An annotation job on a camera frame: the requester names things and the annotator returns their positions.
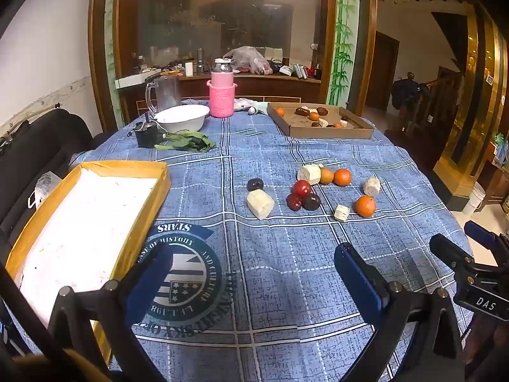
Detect blue plaid tablecloth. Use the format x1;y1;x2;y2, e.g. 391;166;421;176
8;99;474;382

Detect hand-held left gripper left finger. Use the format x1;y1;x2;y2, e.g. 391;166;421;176
47;243;175;382

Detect clear plastic bag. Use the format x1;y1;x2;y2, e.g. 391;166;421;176
28;171;62;209

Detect flat cardboard box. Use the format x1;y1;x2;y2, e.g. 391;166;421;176
266;102;375;140

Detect green leafy vegetables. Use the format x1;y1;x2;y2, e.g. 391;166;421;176
154;129;217;152

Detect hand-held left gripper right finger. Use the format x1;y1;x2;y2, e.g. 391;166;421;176
334;242;466;382

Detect clear glass pitcher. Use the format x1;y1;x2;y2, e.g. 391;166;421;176
145;75;180;114

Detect pale crumpled cloth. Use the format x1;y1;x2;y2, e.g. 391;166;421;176
233;97;271;116

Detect black sofa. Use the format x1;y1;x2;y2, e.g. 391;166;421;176
0;107;108;247

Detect white plastic bucket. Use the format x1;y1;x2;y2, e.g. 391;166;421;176
461;183;486;216

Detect white enamel bowl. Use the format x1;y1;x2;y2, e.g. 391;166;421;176
153;105;211;133

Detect large white sugarcane chunk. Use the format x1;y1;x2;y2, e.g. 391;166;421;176
246;189;276;221

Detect flat white box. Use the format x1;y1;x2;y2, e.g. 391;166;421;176
115;72;160;89

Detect bamboo painted panel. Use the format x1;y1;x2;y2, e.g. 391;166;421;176
326;0;360;108
102;0;125;128

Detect yellow tray with white base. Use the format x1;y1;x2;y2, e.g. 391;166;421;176
5;161;171;367

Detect wooden sideboard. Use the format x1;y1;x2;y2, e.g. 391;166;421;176
117;69;323;124

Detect brown wooden door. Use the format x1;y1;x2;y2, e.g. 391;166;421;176
366;32;399;112

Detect plastic bag with red contents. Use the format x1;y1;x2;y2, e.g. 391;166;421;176
223;46;273;74

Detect black hanging jacket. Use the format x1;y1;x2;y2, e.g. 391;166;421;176
392;72;432;112

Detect small black container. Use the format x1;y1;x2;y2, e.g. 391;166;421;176
135;113;162;149

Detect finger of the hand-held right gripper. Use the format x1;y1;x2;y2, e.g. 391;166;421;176
464;220;509;271
429;233;476;287

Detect pink thermos flask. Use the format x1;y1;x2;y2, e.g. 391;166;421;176
207;58;238;118

